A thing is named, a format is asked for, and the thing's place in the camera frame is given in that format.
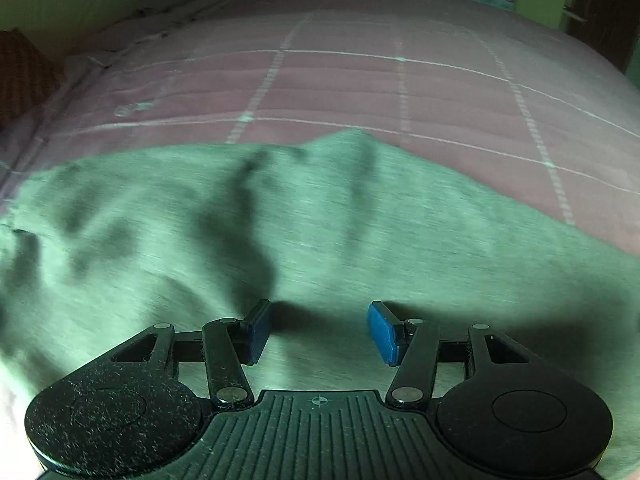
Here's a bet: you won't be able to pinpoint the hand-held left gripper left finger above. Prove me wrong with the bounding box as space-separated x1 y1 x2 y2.
108 299 274 409

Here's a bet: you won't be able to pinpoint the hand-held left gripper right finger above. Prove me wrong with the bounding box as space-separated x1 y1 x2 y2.
367 301 534 409

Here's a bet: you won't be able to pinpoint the grey-green pants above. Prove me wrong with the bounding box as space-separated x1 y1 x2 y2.
0 129 640 480

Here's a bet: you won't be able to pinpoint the pink checked bed blanket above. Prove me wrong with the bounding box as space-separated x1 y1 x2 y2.
0 0 640 480

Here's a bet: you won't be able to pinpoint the brown patterned pillow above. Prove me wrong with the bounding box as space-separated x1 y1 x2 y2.
0 29 65 127

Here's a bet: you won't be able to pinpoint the dark brown wooden door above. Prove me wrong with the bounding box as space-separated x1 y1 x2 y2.
565 0 640 75

